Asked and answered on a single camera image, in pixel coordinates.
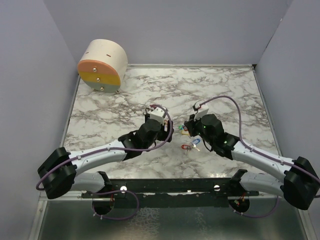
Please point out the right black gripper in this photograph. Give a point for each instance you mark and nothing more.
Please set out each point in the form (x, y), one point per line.
(190, 125)

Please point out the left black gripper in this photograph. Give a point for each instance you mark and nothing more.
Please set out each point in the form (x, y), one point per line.
(165, 135)

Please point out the blue tag key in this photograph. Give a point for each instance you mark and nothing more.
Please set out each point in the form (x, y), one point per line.
(194, 144)

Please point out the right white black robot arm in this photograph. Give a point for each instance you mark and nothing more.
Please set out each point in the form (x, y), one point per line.
(295, 180)

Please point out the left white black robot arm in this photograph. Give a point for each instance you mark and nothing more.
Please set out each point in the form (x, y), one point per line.
(59, 172)

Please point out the yellow tag key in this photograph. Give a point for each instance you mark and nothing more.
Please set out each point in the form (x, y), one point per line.
(183, 132)

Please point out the red tag key lower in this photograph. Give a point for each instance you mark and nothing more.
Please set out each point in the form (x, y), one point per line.
(187, 148)

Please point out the round beige drawer box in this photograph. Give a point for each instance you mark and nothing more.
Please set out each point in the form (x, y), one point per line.
(103, 65)

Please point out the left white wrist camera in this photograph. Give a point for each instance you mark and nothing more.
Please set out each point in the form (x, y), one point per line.
(156, 113)

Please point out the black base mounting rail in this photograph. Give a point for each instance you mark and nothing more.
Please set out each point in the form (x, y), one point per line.
(172, 192)

